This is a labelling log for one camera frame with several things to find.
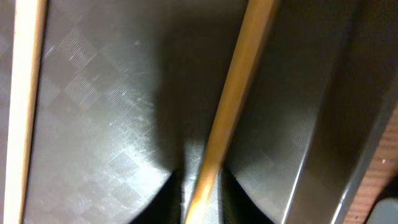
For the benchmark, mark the dark brown tray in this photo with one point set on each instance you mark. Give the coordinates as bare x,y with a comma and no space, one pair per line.
128,91

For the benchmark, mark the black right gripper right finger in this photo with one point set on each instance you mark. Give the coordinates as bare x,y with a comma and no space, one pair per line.
237,207

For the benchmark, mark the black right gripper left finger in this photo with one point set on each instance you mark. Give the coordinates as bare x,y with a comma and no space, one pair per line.
165,208

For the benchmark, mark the wooden chopstick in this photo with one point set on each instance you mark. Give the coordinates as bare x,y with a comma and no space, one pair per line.
253,34
29,25

